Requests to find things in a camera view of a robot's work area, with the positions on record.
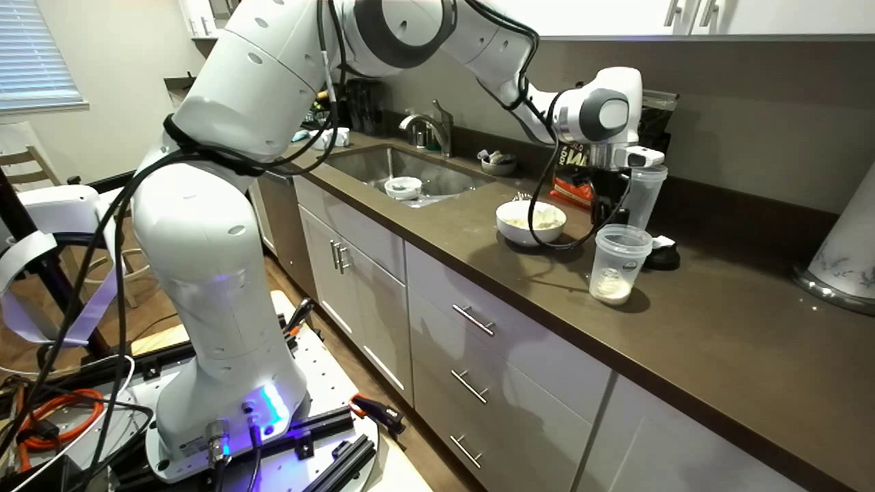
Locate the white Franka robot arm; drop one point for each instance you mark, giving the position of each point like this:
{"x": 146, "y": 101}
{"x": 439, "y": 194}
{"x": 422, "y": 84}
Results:
{"x": 220, "y": 254}

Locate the metal paper towel holder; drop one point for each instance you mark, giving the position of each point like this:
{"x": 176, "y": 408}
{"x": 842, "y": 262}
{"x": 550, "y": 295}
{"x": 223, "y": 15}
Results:
{"x": 824, "y": 291}

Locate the chrome kitchen faucet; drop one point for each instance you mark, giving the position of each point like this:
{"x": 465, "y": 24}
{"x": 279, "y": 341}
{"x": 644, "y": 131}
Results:
{"x": 427, "y": 125}

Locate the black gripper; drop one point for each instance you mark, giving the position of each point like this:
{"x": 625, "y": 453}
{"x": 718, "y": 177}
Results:
{"x": 617, "y": 183}

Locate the short clear shaker bottle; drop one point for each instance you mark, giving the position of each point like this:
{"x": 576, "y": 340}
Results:
{"x": 618, "y": 262}

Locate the white upper kitchen cabinets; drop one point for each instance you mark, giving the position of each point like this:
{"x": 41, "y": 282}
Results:
{"x": 783, "y": 15}

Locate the white curved plastic frame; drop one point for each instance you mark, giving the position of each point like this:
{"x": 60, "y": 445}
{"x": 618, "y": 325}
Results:
{"x": 64, "y": 206}

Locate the white window blinds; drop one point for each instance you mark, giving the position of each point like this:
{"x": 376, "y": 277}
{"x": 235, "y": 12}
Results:
{"x": 36, "y": 54}

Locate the stainless steel sink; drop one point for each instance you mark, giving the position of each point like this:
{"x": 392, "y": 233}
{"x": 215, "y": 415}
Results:
{"x": 365, "y": 165}

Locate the black shaker lid white cap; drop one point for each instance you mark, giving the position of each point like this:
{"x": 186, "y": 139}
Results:
{"x": 663, "y": 258}

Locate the perforated metal robot base plate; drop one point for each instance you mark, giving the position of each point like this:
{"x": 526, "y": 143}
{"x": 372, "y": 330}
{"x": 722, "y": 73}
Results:
{"x": 328, "y": 364}

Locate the dark built-in dishwasher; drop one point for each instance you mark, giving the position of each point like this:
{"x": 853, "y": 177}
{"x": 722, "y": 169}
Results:
{"x": 282, "y": 233}

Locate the tall clear shaker bottle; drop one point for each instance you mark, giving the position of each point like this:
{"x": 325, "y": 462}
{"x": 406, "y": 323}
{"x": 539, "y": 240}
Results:
{"x": 648, "y": 194}

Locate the black tripod leg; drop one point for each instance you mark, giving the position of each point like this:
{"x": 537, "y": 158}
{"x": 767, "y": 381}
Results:
{"x": 56, "y": 282}

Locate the small white cup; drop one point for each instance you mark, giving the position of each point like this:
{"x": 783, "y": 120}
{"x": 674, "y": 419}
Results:
{"x": 339, "y": 136}
{"x": 320, "y": 139}

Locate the white ceramic bowl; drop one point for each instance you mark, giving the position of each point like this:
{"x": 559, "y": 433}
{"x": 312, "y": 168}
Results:
{"x": 509, "y": 226}

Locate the wooden chair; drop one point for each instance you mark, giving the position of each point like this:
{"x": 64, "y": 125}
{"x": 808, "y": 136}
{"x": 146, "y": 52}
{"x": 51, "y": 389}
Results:
{"x": 27, "y": 165}

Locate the black aluminium rail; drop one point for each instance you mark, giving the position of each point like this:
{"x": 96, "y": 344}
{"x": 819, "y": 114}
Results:
{"x": 346, "y": 462}
{"x": 316, "y": 429}

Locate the black coffee maker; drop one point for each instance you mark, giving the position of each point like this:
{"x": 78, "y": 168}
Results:
{"x": 368, "y": 106}

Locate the light wooden plank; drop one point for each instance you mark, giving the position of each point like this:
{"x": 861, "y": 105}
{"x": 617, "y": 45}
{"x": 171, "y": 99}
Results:
{"x": 160, "y": 340}

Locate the black orange bar clamp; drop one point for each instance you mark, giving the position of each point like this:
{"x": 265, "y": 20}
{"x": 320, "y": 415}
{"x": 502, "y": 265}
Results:
{"x": 299, "y": 317}
{"x": 379, "y": 414}

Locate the small white bowl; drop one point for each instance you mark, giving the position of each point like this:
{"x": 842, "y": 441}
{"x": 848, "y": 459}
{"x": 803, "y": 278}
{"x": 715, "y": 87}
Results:
{"x": 402, "y": 185}

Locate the small silver metal object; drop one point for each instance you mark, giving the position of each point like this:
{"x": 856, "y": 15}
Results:
{"x": 495, "y": 161}

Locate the light lower kitchen cabinets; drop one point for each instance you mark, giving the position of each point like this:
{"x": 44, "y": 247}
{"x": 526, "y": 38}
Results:
{"x": 537, "y": 382}

